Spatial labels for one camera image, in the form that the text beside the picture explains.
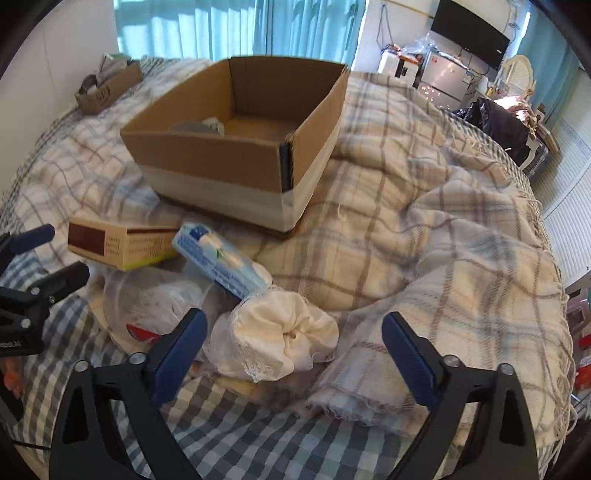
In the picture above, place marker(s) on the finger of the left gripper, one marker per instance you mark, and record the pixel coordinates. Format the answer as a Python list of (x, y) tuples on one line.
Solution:
[(17, 244), (60, 284)]

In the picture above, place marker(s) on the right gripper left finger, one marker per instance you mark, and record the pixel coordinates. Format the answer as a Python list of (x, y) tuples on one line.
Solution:
[(86, 442)]

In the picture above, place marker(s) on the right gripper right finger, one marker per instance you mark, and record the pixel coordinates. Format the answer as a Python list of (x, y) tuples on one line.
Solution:
[(501, 442)]

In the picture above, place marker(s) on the red and beige carton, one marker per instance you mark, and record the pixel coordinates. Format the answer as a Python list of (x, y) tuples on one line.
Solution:
[(121, 246)]

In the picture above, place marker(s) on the cream lace cloth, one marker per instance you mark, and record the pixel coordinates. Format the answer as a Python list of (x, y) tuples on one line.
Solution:
[(269, 336)]

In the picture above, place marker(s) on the grey tape roll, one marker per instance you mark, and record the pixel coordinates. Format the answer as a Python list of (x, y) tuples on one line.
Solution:
[(192, 127)]

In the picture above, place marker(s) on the light blue hair clip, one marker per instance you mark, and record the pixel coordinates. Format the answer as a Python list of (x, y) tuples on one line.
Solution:
[(214, 124)]

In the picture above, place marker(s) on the grey checked bed sheet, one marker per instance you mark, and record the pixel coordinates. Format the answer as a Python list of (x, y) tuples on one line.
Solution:
[(231, 438)]

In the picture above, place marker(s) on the blue tissue pack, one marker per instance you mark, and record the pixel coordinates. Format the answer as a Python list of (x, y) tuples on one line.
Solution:
[(220, 261)]

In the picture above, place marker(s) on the small SF cardboard box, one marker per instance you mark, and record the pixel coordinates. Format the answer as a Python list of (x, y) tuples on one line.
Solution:
[(105, 95)]

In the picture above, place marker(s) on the white louvered wardrobe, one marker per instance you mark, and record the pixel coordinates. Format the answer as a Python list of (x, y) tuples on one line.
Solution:
[(563, 188)]

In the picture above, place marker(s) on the large open cardboard box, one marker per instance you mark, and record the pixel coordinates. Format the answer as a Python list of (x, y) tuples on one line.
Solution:
[(281, 117)]

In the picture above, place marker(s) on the dark jacket on chair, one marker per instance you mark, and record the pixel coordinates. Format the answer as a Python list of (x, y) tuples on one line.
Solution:
[(501, 125)]

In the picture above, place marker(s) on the silver mini fridge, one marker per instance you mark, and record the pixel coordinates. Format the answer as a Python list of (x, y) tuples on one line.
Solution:
[(444, 81)]

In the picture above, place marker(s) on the white oval vanity mirror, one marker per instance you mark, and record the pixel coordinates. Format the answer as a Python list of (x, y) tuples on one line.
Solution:
[(517, 77)]

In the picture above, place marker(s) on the white suitcase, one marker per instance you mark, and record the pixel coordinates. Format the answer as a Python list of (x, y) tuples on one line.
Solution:
[(391, 64)]

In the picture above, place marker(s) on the small blue side curtain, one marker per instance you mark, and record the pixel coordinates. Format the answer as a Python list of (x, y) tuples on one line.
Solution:
[(553, 61)]

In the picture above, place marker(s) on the large blue window curtain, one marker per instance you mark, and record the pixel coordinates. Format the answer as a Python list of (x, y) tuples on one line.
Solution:
[(219, 29)]

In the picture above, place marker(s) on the black wall television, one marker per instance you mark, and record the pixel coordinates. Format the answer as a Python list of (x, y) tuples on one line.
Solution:
[(472, 33)]

